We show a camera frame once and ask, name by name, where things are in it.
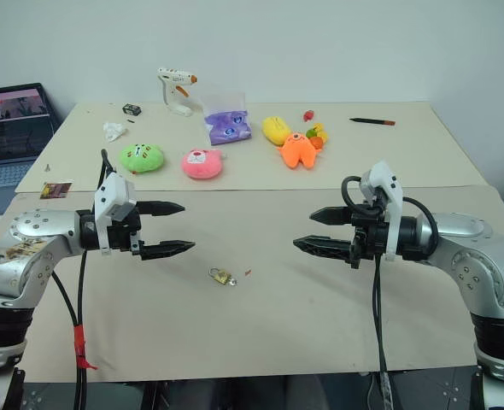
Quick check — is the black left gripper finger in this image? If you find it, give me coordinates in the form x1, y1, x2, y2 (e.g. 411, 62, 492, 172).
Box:
137, 200, 187, 216
141, 240, 197, 261

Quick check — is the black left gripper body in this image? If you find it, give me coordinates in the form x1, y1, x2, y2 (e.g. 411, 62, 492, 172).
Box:
105, 202, 145, 258

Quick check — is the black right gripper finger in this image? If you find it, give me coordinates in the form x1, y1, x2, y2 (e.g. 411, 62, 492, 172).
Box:
308, 206, 355, 228
292, 234, 355, 263

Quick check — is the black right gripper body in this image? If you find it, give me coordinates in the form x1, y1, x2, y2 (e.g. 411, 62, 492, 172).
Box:
348, 208, 392, 271

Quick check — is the green plush toy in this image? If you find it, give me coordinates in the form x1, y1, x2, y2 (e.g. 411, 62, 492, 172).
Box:
118, 142, 166, 177

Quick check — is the pink bear plush toy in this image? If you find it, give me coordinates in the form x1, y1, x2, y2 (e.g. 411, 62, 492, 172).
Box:
180, 148, 227, 181

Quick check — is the small brass padlock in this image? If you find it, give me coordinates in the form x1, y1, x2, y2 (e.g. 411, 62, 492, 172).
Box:
208, 266, 232, 287

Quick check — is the orange one-eyed plush toy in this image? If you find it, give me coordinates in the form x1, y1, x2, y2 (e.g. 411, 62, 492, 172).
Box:
276, 132, 325, 171

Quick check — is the small printed card packet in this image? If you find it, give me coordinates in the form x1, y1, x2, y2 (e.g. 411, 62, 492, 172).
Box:
39, 180, 74, 200

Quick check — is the yellow green orange small toy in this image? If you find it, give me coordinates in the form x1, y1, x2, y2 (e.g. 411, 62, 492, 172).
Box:
304, 122, 331, 151

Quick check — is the crumpled white tissue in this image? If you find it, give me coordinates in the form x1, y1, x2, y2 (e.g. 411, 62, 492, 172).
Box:
102, 121, 127, 144

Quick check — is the black pen with orange end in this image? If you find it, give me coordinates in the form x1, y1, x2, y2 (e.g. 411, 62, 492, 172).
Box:
349, 116, 396, 127

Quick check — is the yellow plush toy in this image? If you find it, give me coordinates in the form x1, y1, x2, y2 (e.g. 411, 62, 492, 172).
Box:
261, 115, 294, 147

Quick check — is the clear bag with purple plush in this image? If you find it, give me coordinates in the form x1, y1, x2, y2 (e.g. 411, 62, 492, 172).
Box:
200, 82, 254, 147

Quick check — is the white hot glue gun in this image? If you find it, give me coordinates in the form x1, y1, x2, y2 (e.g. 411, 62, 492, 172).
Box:
156, 66, 200, 118

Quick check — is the open grey laptop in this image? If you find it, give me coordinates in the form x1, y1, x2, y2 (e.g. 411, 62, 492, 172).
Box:
0, 82, 63, 220

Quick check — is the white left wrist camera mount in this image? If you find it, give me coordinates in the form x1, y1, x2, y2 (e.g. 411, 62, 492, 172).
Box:
91, 172, 138, 257

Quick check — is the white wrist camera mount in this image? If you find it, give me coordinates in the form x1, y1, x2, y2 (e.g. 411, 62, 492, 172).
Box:
359, 160, 405, 262
91, 172, 138, 257

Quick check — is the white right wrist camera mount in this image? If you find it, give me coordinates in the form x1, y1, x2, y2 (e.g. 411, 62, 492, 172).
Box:
359, 160, 405, 262

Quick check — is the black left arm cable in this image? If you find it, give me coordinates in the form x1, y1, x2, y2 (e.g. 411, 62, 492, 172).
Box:
50, 149, 120, 410

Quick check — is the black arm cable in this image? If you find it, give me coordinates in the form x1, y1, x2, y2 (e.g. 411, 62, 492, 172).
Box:
50, 149, 120, 410
341, 174, 440, 410

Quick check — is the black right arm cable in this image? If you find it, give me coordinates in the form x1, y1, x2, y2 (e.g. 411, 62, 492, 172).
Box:
341, 174, 440, 410

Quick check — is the red tape on cable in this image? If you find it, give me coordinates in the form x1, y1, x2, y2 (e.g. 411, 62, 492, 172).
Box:
73, 323, 99, 371

